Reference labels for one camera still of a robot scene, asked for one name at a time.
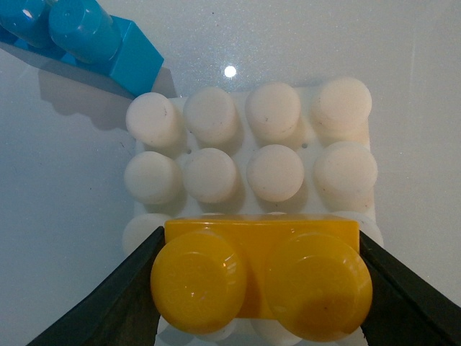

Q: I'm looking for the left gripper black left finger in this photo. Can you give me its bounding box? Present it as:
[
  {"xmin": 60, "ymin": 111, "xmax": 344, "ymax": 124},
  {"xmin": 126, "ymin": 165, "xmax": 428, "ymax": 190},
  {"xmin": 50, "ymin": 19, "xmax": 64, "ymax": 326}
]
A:
[{"xmin": 29, "ymin": 226, "xmax": 165, "ymax": 345}]

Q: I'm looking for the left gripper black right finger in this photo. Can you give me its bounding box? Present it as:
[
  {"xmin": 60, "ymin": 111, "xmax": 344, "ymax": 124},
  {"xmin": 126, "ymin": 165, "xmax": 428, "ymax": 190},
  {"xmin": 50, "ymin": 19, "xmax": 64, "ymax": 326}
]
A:
[{"xmin": 359, "ymin": 232, "xmax": 460, "ymax": 345}]

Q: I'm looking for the yellow two-stud block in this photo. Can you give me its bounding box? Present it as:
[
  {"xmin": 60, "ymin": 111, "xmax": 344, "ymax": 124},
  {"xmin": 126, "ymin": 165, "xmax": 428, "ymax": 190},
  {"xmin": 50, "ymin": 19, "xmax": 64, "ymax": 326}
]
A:
[{"xmin": 151, "ymin": 214, "xmax": 373, "ymax": 342}]

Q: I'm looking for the blue three-stud block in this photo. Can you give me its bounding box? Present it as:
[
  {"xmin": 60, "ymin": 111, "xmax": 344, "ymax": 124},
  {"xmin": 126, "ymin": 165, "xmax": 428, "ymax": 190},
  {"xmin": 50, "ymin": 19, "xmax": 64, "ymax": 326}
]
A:
[{"xmin": 1, "ymin": 1, "xmax": 164, "ymax": 97}]

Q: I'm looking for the white studded base plate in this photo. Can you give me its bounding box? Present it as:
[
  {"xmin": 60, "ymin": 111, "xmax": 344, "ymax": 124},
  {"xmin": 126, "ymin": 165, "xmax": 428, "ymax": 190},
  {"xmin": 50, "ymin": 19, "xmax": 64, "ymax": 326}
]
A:
[{"xmin": 123, "ymin": 77, "xmax": 377, "ymax": 345}]

